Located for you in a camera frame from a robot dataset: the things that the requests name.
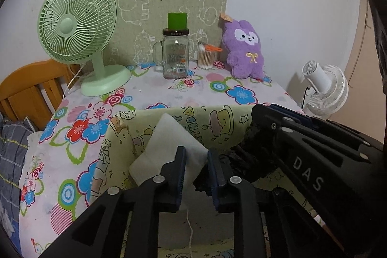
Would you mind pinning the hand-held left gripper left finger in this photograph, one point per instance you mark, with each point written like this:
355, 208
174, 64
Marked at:
180, 176

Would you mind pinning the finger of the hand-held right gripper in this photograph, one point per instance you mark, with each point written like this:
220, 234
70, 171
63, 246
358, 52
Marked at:
266, 122
302, 118

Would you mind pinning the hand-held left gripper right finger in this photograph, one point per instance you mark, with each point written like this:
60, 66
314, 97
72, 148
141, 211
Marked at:
213, 182

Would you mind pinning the black plastic bag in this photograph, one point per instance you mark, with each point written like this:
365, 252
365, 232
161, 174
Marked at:
242, 155

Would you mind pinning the printed yellow fabric storage box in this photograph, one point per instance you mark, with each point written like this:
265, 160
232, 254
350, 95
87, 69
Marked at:
217, 122

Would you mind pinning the white circulator fan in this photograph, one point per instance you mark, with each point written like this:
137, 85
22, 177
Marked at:
329, 88

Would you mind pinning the purple plush bunny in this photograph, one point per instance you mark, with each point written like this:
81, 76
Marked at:
245, 61

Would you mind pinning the cotton swab jar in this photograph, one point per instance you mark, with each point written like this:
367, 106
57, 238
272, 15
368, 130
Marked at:
205, 60

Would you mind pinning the floral tablecloth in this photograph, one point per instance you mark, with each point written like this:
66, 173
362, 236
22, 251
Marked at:
145, 94

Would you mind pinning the glass jar mug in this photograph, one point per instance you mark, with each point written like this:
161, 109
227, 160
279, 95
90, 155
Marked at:
175, 55

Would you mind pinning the dark panel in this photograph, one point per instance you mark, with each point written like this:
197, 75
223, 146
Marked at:
381, 34

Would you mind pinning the green plastic cup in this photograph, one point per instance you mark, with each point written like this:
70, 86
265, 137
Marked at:
177, 20

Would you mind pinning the printed green cardboard panel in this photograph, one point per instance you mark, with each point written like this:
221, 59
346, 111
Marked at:
136, 16

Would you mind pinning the grey plaid fabric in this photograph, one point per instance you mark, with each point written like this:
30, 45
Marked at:
12, 155

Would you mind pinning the wooden headboard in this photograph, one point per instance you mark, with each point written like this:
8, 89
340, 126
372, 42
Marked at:
27, 85

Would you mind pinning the green desk fan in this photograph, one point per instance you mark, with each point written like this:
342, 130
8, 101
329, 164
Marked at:
66, 25

